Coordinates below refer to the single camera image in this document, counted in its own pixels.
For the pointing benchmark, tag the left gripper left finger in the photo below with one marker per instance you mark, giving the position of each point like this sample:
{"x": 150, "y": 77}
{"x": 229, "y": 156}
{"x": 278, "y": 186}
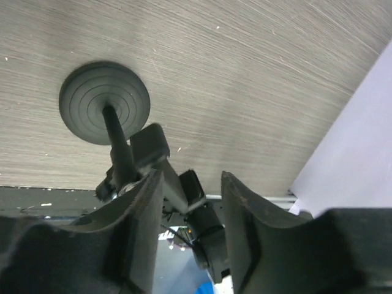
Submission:
{"x": 112, "y": 250}

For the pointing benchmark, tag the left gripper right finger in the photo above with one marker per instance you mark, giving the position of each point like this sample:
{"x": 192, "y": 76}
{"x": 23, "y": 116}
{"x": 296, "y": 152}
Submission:
{"x": 273, "y": 251}

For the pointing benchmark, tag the black phone stand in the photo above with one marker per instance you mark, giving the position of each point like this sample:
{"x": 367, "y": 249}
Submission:
{"x": 106, "y": 103}

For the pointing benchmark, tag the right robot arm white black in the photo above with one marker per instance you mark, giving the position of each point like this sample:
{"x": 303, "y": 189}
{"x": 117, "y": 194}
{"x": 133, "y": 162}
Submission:
{"x": 209, "y": 242}

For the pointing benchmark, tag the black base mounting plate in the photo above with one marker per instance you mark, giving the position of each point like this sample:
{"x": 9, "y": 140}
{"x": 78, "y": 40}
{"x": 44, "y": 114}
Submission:
{"x": 47, "y": 202}

